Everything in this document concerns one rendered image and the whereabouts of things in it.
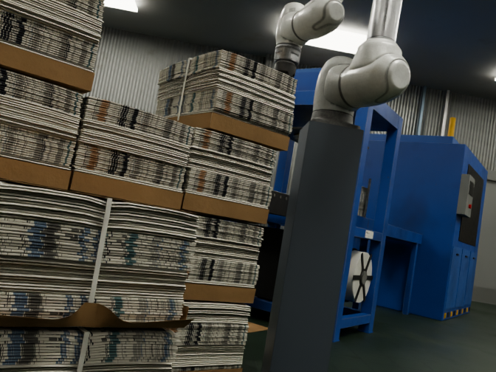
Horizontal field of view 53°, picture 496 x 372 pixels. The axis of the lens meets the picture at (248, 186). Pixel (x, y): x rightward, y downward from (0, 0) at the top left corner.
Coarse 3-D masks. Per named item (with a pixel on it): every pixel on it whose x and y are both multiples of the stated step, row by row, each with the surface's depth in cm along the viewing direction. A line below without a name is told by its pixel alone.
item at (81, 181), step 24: (0, 168) 102; (24, 168) 105; (48, 168) 108; (96, 192) 114; (120, 192) 118; (144, 192) 121; (168, 192) 125; (240, 216) 139; (264, 216) 144; (192, 288) 130; (216, 288) 135; (240, 288) 139
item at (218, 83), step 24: (192, 72) 145; (216, 72) 135; (240, 72) 138; (264, 72) 143; (192, 96) 145; (216, 96) 133; (240, 96) 138; (264, 96) 143; (288, 96) 148; (240, 120) 139; (264, 120) 143; (288, 120) 148; (264, 144) 144
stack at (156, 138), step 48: (0, 96) 101; (48, 96) 108; (0, 144) 102; (48, 144) 108; (96, 144) 114; (144, 144) 121; (192, 144) 130; (240, 144) 139; (192, 192) 130; (240, 192) 139; (240, 240) 140; (192, 336) 130; (240, 336) 140
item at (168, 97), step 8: (176, 64) 156; (160, 72) 164; (168, 72) 159; (176, 72) 154; (160, 80) 163; (168, 80) 158; (176, 80) 154; (160, 88) 163; (168, 88) 157; (176, 88) 152; (160, 96) 161; (168, 96) 156; (176, 96) 152; (160, 104) 161; (168, 104) 156; (176, 104) 151; (160, 112) 160; (168, 112) 155; (176, 112) 151
